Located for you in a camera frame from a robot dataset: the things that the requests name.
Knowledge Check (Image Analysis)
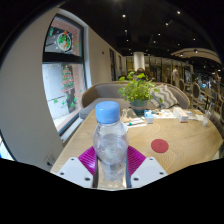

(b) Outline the group of dining chairs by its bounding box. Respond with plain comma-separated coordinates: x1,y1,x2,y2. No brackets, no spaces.
178,78,224,124

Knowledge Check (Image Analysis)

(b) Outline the grey chevron cushion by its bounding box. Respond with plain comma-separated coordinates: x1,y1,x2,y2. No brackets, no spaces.
150,84,179,109

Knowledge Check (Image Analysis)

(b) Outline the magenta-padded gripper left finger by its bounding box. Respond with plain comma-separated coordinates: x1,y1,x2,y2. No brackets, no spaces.
54,145,99,189

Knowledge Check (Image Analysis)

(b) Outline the flat round red coaster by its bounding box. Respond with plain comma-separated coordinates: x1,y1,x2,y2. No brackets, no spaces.
150,138,170,154

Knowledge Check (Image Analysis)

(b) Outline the white tube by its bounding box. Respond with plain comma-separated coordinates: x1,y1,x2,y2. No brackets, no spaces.
126,119,148,128

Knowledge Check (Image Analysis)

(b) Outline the green potted plant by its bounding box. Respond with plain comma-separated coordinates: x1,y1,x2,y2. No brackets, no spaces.
118,70,164,117

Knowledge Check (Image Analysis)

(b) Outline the printed paper sheet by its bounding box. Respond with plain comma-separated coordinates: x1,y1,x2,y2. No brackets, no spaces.
151,108,177,120

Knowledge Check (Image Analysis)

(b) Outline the brown paper sheet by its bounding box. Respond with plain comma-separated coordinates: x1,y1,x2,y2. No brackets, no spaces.
120,108,138,123

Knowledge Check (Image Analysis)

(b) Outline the stack of leaflets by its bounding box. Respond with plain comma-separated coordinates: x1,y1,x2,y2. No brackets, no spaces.
185,109,198,118

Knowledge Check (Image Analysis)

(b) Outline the person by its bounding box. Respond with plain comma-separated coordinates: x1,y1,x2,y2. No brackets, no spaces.
134,67,148,79
171,64,181,86

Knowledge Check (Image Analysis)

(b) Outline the window with festive stickers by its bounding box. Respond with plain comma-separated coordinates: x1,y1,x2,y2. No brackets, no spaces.
41,14,88,134

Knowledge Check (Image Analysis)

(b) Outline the group of ceiling lights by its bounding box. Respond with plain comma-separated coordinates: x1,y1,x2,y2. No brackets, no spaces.
121,9,201,56

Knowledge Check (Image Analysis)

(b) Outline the clear blue-capped water bottle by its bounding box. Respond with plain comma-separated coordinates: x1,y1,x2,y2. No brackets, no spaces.
92,100,130,191

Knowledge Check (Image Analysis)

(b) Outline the grey curved sofa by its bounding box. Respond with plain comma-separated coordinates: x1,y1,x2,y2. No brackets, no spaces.
78,80,191,120

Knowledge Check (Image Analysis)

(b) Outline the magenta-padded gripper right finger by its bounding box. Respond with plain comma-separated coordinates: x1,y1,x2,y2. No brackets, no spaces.
125,145,169,189

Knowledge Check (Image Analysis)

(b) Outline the white orange carton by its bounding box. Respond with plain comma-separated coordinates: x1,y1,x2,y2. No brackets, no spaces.
172,106,189,123

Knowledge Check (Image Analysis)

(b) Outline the small blue white box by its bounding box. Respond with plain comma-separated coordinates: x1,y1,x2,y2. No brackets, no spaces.
143,109,155,125

